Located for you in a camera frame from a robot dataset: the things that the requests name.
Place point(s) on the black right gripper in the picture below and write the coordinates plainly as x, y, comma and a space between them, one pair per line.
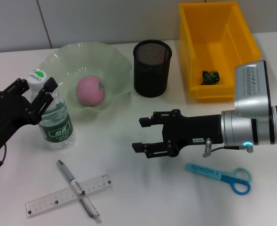
194, 129

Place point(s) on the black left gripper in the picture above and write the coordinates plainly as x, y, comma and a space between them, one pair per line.
6, 117

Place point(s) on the clear water bottle green label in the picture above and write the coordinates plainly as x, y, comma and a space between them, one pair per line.
58, 131

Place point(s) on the pink toy peach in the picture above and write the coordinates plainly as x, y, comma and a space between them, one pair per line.
89, 91

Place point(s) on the green plastic wrapper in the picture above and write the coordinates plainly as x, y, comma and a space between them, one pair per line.
211, 77

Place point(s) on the black mesh pen holder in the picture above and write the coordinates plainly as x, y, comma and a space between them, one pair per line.
152, 77

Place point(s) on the blue scissors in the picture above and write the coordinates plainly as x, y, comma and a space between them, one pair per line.
204, 170

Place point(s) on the green glass fruit plate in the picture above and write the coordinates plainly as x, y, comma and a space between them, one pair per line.
93, 58

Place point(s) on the grey pen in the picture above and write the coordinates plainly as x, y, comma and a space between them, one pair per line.
67, 175

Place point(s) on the transparent plastic ruler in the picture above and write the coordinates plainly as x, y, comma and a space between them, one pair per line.
46, 203

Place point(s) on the yellow plastic bin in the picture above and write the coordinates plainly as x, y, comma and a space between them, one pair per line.
211, 35

